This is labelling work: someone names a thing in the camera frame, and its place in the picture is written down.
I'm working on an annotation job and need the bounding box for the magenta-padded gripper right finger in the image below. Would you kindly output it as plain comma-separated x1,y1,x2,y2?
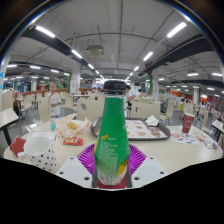
128,143,168,188

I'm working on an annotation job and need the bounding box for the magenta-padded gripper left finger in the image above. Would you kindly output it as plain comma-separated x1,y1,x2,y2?
54,143,98,188

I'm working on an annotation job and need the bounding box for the green drink bottle black cap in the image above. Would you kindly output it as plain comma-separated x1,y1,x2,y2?
93,79,132,187

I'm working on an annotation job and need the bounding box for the red ketchup packet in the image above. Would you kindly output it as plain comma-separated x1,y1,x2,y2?
62,137,84,147

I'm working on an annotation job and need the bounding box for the white polka dot mug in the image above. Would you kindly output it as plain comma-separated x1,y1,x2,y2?
23,135,58,174

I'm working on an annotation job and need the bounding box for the dark food tray paper liner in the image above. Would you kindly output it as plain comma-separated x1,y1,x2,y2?
89,116,172,141

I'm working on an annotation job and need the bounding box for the paper bag with fries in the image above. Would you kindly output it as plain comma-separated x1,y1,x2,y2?
55,113,92,139

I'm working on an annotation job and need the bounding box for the printed paper flyer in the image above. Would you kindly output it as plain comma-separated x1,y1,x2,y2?
170,131,201,145

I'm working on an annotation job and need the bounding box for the white paper sheet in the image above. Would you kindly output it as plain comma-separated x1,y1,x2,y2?
27,130,58,143

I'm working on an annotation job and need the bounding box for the crumpled white napkin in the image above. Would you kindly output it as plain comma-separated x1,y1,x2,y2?
144,115,160,127

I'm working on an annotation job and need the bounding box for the small clear sanitizer bottle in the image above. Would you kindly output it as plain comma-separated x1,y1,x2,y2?
49,117,58,132

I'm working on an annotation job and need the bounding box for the beige chair with hole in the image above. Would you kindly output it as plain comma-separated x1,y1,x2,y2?
129,101,161,120
75,97,105,122

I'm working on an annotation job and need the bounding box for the red paper cup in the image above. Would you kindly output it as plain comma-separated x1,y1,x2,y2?
181,112,196,135

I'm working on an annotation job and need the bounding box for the red paper packet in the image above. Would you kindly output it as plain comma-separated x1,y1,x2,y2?
9,135,27,158

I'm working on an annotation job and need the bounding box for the clear plastic bag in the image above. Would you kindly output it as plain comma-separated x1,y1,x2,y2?
203,138,216,150

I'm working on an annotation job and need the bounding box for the group of beige chairs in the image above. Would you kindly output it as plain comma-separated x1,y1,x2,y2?
1,89,224,134

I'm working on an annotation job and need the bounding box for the person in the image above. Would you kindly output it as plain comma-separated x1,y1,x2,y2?
123,84,137,111
46,82,63,118

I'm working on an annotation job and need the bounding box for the red and white leaflet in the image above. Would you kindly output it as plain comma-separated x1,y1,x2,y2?
213,139,224,153

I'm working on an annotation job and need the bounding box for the beige side table black leg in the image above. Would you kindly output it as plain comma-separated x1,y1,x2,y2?
211,119,224,141
0,107,20,146

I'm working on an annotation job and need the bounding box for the ceiling air conditioner unit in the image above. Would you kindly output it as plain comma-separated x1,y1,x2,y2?
85,44,105,57

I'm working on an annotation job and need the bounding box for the group of ceiling lights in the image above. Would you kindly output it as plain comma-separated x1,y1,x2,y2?
6,21,224,98

